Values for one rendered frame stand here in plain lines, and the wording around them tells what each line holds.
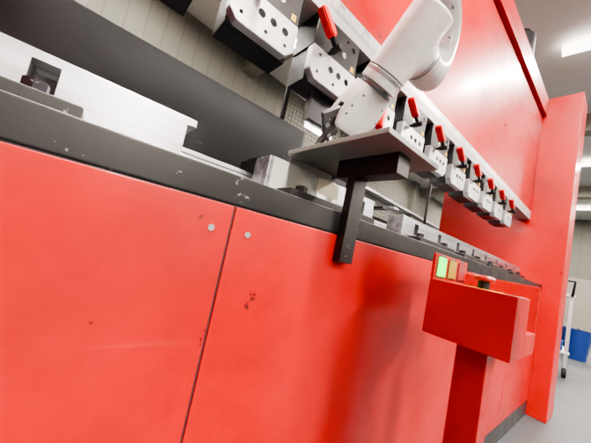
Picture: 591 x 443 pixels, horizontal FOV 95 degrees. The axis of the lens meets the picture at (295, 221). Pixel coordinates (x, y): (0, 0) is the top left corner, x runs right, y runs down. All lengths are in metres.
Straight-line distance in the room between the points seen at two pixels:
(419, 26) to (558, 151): 2.29
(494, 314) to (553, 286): 1.95
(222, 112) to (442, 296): 0.96
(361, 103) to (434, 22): 0.17
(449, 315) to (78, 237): 0.65
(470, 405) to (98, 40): 1.35
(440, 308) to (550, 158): 2.23
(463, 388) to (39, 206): 0.79
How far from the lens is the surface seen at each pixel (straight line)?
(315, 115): 0.73
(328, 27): 0.75
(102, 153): 0.38
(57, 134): 0.38
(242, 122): 1.20
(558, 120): 2.92
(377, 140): 0.50
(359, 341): 0.69
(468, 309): 0.68
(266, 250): 0.45
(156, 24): 4.38
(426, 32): 0.63
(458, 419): 0.80
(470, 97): 1.54
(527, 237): 2.66
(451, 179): 1.30
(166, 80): 1.13
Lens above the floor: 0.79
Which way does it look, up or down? 5 degrees up
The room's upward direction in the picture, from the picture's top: 12 degrees clockwise
